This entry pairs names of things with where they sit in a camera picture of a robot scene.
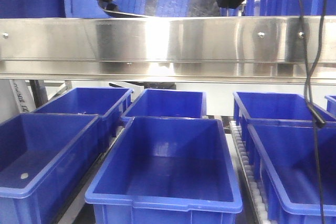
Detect blue bin left rear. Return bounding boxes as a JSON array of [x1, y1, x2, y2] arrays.
[[34, 87, 133, 151]]

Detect blue bin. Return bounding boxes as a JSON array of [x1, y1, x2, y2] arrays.
[[1, 113, 100, 223], [325, 95, 336, 116], [34, 87, 133, 151], [121, 89, 207, 123], [247, 125, 322, 223], [85, 116, 243, 223], [232, 91, 336, 141]]

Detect blue bin right rear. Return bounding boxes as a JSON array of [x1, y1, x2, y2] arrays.
[[232, 91, 336, 141]]

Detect blue bin centre rear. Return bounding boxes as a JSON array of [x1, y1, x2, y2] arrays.
[[121, 89, 207, 123]]

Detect blue bin far right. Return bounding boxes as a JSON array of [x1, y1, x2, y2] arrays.
[[325, 95, 336, 116]]

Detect blue bin right front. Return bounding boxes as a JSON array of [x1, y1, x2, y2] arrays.
[[247, 125, 322, 223]]

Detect blue bin left front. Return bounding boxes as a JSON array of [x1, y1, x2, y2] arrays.
[[1, 113, 100, 223]]

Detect blue bin centre front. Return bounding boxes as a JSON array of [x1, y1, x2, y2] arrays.
[[85, 116, 243, 223]]

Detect white roller conveyor track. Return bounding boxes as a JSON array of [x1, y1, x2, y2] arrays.
[[229, 119, 272, 223]]

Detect stainless steel shelf rail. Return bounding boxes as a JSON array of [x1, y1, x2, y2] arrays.
[[1, 16, 335, 84]]

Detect black hanging cable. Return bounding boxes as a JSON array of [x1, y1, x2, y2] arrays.
[[293, 0, 336, 224]]

